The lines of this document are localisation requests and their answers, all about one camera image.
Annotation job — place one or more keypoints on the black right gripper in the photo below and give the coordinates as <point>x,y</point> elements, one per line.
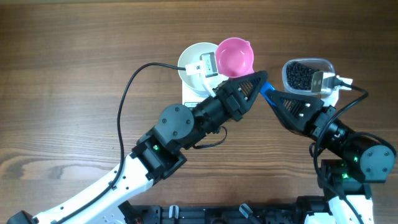
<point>302,109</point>

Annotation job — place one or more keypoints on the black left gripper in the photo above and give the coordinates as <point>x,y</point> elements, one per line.
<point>232,99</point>

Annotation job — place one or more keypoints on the pink scoop with blue handle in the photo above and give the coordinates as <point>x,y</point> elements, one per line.
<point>235,58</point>

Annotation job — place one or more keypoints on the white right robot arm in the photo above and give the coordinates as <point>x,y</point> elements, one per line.
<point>346,161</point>

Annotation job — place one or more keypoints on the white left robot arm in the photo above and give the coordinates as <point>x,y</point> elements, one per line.
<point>156,155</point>

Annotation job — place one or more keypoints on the white digital kitchen scale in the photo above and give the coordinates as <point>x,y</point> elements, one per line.
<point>189,98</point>

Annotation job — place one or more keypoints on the white bowl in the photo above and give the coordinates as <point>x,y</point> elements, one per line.
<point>192,55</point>

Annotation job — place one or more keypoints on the black beans in container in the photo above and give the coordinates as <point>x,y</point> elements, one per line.
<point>300,76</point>

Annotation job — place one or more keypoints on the clear plastic bean container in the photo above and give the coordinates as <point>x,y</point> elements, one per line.
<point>316,63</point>

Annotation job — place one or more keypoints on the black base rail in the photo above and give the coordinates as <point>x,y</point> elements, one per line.
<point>307,209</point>

